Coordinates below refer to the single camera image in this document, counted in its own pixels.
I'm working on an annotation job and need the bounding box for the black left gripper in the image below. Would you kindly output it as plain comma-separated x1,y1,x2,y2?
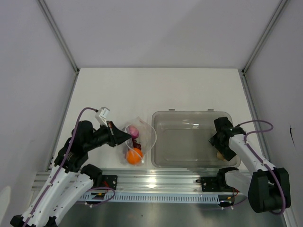
85,121,132,151

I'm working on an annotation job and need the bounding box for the purple donut toy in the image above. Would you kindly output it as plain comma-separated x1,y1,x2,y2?
128,125,140,139

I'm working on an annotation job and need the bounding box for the red grape bunch toy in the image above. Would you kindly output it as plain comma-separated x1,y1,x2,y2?
132,139,142,150

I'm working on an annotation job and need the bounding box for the clear zip top bag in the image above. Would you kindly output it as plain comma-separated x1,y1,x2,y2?
118,116,157,166

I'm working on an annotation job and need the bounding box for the orange fruit toy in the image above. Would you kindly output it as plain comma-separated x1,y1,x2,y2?
126,148,143,165

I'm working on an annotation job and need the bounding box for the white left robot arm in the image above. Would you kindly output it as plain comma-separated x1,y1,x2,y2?
10,121,131,227

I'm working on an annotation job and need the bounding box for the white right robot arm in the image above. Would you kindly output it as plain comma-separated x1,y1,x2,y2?
209,117,291,215

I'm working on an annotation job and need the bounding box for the clear plastic food container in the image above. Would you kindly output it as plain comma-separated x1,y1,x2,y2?
151,110,241,168

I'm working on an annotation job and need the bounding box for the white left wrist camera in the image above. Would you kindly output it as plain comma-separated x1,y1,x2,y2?
95,107,110,127

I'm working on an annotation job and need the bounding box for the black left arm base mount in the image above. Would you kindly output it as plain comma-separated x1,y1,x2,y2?
94,175,118,190

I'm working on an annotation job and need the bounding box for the white slotted cable duct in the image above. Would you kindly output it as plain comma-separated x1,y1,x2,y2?
75,193,220,204

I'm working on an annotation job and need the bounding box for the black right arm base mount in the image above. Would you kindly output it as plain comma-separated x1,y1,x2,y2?
195,176,234,192

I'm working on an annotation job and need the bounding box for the left aluminium frame post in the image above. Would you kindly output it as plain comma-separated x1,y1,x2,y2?
36,0,80,73

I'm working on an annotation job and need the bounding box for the aluminium frame post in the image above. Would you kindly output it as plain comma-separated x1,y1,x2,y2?
36,0,80,73
241,0,291,73

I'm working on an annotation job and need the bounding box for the right aluminium frame post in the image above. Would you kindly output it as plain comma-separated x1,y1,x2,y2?
241,0,291,73

